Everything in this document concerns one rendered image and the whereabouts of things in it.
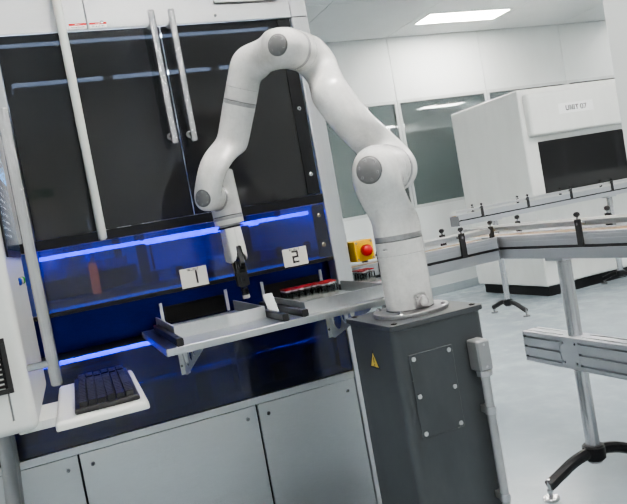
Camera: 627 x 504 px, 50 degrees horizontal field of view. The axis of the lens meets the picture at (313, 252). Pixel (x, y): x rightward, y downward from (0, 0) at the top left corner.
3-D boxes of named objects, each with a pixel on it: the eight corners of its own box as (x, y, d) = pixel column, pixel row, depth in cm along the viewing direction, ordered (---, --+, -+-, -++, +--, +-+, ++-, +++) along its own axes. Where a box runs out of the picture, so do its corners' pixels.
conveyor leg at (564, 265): (577, 461, 251) (544, 258, 247) (595, 454, 254) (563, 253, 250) (595, 468, 242) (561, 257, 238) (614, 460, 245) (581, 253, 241)
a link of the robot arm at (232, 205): (231, 214, 186) (247, 211, 195) (221, 167, 185) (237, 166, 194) (206, 220, 190) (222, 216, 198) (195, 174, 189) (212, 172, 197)
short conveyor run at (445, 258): (345, 296, 239) (338, 252, 238) (329, 294, 254) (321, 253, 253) (503, 259, 264) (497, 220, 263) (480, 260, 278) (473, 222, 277)
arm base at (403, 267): (463, 305, 166) (451, 231, 165) (396, 322, 159) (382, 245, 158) (423, 301, 184) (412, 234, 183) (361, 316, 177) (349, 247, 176)
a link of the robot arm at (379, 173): (428, 233, 173) (412, 140, 172) (405, 241, 156) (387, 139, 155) (384, 240, 178) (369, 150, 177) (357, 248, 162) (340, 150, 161)
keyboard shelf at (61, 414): (29, 403, 183) (27, 393, 183) (133, 377, 193) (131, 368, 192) (16, 446, 141) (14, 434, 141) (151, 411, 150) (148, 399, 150)
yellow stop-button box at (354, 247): (348, 262, 237) (344, 242, 236) (366, 258, 239) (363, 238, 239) (357, 262, 230) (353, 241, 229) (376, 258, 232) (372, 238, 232)
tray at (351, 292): (269, 307, 216) (267, 296, 216) (342, 290, 225) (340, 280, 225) (306, 314, 184) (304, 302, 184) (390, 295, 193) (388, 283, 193)
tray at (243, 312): (157, 328, 214) (155, 317, 214) (235, 310, 223) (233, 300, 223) (175, 339, 182) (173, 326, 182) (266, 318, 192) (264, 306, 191)
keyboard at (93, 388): (74, 383, 185) (73, 375, 185) (127, 371, 190) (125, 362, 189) (75, 415, 147) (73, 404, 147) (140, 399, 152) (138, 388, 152)
